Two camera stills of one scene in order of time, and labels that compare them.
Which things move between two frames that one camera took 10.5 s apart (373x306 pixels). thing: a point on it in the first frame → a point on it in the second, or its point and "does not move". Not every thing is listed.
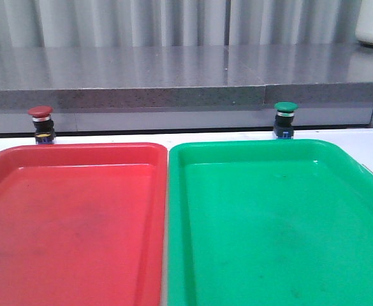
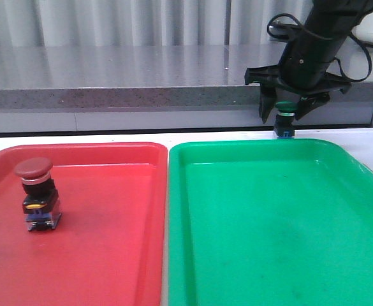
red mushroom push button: x=43 y=124 → x=41 y=203
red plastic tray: x=74 y=224 does not move
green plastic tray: x=275 y=222 does not move
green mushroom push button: x=283 y=125 does not move
